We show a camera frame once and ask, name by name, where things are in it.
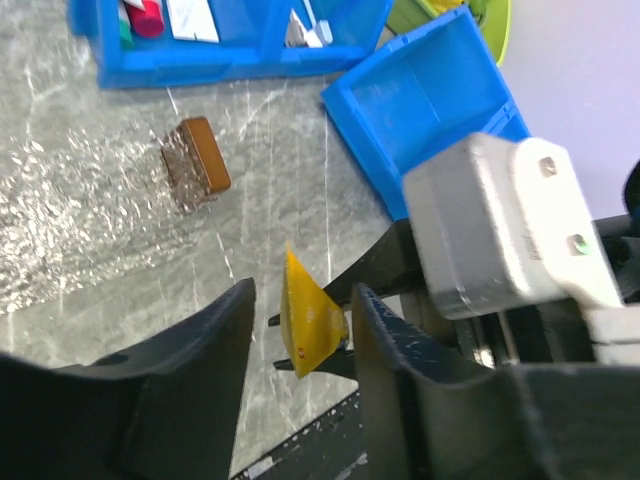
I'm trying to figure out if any green vegetable tray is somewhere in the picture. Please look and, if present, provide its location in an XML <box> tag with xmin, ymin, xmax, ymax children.
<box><xmin>386</xmin><ymin>0</ymin><xmax>512</xmax><ymax>66</ymax></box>

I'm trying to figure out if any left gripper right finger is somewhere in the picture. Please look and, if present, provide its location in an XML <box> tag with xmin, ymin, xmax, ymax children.
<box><xmin>352</xmin><ymin>284</ymin><xmax>639</xmax><ymax>479</ymax></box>

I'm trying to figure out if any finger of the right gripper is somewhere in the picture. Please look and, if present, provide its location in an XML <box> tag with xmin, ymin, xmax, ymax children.
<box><xmin>268</xmin><ymin>219</ymin><xmax>425</xmax><ymax>375</ymax></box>

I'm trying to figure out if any blue toiletry double bin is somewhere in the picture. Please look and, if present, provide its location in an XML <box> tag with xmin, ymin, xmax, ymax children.
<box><xmin>67</xmin><ymin>1</ymin><xmax>392</xmax><ymax>89</ymax></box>

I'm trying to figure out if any yellow toothpaste tube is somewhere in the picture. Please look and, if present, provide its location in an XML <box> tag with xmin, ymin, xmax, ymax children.
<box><xmin>280</xmin><ymin>244</ymin><xmax>350</xmax><ymax>379</ymax></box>

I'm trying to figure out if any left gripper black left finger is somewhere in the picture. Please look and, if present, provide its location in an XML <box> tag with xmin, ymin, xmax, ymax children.
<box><xmin>1</xmin><ymin>278</ymin><xmax>256</xmax><ymax>479</ymax></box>

